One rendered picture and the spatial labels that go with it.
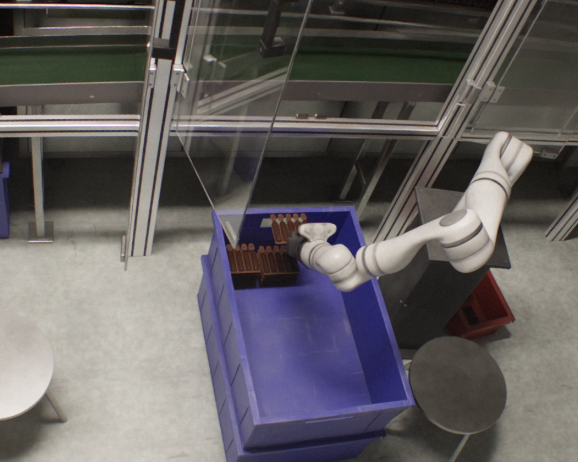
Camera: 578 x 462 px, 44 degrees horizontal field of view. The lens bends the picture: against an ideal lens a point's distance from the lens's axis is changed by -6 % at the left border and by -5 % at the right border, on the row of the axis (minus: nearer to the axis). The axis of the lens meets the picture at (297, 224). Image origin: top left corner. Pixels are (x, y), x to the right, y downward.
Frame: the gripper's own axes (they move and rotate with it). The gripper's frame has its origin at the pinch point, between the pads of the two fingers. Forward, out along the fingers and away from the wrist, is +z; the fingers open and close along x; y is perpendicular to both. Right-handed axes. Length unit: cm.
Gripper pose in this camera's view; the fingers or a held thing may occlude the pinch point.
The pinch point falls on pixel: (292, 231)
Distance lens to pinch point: 194.7
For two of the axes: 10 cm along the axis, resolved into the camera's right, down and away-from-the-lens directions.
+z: -3.2, -1.5, 9.4
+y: -0.2, 9.9, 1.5
